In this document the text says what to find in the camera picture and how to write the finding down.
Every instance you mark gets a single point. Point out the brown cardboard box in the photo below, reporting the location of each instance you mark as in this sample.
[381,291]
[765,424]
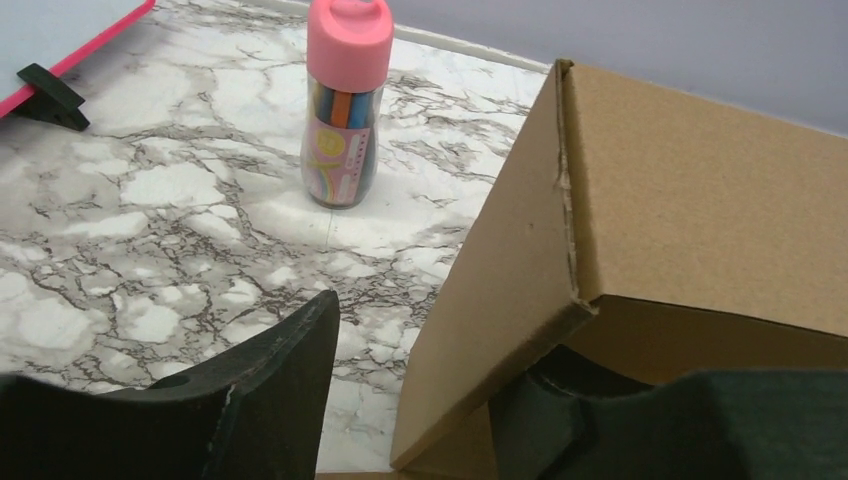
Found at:
[653,231]

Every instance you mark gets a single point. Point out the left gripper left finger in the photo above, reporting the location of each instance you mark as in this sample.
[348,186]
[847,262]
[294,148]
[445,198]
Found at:
[254,411]

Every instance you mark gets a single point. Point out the pink-framed whiteboard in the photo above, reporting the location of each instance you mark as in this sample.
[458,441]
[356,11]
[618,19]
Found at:
[56,35]

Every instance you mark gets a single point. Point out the pink-capped clear bottle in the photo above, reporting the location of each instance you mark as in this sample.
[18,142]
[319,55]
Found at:
[348,51]

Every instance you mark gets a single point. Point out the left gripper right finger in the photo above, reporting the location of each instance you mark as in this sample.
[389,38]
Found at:
[567,417]

